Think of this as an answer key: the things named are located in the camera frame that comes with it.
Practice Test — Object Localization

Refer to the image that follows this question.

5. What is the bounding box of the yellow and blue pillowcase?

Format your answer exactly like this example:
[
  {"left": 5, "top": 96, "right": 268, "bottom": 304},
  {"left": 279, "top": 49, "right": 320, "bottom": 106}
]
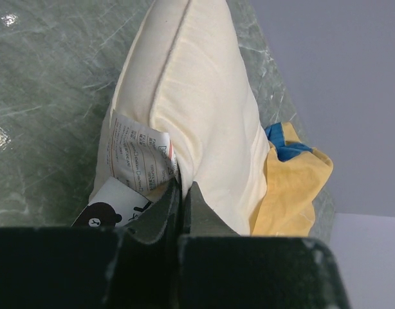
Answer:
[{"left": 250, "top": 122, "right": 333, "bottom": 237}]

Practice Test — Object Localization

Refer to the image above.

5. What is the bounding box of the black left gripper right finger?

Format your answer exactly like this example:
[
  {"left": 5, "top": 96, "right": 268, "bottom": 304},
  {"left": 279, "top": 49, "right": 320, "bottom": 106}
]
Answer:
[{"left": 178, "top": 183, "right": 350, "bottom": 308}]

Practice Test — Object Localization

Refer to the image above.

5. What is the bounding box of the cream pillow with bear print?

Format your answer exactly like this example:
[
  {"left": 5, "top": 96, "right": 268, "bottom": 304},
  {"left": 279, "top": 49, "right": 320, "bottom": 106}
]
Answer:
[{"left": 74, "top": 1, "right": 270, "bottom": 235}]

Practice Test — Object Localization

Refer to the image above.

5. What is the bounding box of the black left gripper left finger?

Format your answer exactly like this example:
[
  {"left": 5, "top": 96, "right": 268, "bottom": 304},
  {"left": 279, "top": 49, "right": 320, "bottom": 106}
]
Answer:
[{"left": 0, "top": 180, "right": 181, "bottom": 308}]

